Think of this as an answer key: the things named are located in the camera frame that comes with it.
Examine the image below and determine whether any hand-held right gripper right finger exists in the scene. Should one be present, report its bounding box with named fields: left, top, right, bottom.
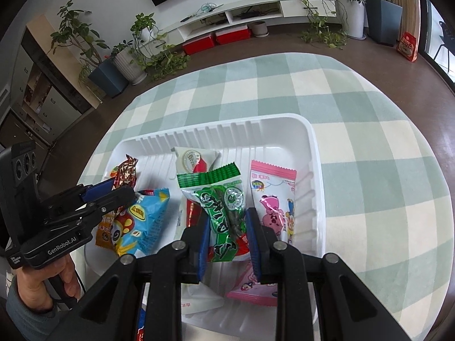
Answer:
left=245, top=207, right=413, bottom=341

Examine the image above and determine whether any green snack packet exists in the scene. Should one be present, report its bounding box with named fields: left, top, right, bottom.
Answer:
left=177, top=163, right=249, bottom=263

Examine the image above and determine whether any leafy plant in dark pot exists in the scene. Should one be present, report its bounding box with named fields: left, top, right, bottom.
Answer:
left=50, top=0, right=129, bottom=99

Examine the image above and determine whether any green checked tablecloth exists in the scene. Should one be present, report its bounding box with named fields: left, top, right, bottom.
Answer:
left=76, top=55, right=452, bottom=341

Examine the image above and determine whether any black framed glass door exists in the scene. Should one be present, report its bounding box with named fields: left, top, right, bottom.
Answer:
left=417, top=0, right=455, bottom=93

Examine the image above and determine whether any white round-label snack packet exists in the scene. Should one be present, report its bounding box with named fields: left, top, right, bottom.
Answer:
left=172, top=147, right=221, bottom=174

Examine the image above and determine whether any white plastic tray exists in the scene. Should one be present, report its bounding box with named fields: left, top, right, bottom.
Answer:
left=83, top=113, right=327, bottom=341

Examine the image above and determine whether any pink cartoon snack packet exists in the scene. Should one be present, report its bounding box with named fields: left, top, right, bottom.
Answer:
left=248, top=160, right=297, bottom=246

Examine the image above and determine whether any plant in white ribbed pot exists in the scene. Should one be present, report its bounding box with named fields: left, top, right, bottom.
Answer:
left=107, top=41, right=148, bottom=86

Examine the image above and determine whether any built-in wall cabinet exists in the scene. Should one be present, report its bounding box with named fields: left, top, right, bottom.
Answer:
left=0, top=16, right=104, bottom=150

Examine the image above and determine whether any red storage box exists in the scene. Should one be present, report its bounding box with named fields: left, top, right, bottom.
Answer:
left=214, top=26, right=252, bottom=45
left=182, top=35, right=216, bottom=56

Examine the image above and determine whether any large-leaf plant dark square pot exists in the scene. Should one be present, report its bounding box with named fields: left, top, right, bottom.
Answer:
left=363, top=0, right=404, bottom=46

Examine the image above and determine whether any empty grey flower pot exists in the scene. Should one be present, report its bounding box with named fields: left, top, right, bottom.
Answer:
left=251, top=21, right=270, bottom=38

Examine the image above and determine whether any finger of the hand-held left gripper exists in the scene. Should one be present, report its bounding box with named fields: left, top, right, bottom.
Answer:
left=42, top=178, right=115, bottom=218
left=47, top=185, right=136, bottom=234

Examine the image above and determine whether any red paper bag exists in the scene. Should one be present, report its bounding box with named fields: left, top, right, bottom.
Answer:
left=396, top=31, right=419, bottom=63

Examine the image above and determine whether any black chair teal cushion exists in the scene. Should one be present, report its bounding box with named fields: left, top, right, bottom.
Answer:
left=433, top=20, right=455, bottom=63

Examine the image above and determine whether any person's left hand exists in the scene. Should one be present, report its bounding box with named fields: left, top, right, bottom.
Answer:
left=14, top=255, right=82, bottom=313

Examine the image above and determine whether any person's left forearm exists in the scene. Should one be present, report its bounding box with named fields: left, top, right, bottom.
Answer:
left=5, top=280, right=77, bottom=341

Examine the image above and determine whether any blue panda snack packet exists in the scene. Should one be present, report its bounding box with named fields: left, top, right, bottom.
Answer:
left=112, top=188, right=171, bottom=258

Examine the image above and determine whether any brown star-print snack packet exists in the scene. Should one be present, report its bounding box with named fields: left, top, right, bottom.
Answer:
left=114, top=153, right=139, bottom=190

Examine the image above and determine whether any beige curtain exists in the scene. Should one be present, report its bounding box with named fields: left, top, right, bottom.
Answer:
left=400, top=0, right=421, bottom=43

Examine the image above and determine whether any white red-print snack packet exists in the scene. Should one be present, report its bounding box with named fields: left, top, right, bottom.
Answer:
left=183, top=280, right=225, bottom=316

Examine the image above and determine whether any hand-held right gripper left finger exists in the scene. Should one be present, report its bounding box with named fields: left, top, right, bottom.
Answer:
left=46, top=215, right=212, bottom=341

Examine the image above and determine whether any white television cabinet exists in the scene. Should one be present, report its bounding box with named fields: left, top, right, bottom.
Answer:
left=140, top=0, right=336, bottom=48

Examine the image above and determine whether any red and white snack packet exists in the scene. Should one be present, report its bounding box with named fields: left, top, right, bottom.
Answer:
left=174, top=199, right=203, bottom=242

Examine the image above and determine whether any bushy plant tall white pot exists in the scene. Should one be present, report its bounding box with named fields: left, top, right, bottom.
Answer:
left=329, top=0, right=367, bottom=40

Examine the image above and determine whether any orange snack packet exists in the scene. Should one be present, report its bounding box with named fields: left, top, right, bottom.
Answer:
left=95, top=165, right=121, bottom=250

